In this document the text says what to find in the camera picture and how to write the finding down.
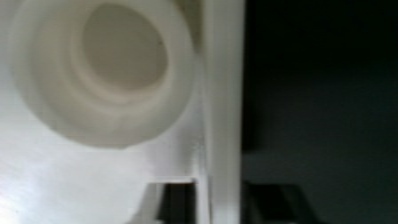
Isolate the white square tabletop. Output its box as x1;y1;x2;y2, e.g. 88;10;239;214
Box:
0;0;246;224

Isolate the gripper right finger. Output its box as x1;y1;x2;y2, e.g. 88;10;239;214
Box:
242;182;321;224

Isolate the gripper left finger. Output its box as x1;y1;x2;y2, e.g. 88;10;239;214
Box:
127;180;198;224

